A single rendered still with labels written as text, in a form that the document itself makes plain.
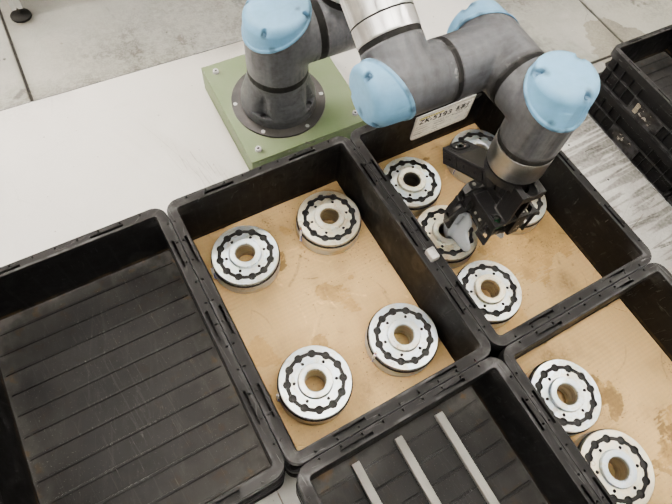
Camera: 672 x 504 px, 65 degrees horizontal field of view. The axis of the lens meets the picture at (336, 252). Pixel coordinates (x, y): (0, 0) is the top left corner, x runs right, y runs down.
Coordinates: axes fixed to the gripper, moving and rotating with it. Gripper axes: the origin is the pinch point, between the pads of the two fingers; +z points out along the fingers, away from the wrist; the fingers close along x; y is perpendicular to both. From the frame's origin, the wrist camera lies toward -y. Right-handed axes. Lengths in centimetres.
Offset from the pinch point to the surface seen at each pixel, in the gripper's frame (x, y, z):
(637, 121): 86, -26, 37
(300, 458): -37.9, 23.0, -8.1
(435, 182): -0.3, -8.8, -1.1
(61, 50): -62, -163, 85
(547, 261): 11.4, 10.2, 2.1
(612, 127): 86, -31, 44
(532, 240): 11.3, 5.9, 2.0
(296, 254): -26.4, -6.3, 1.9
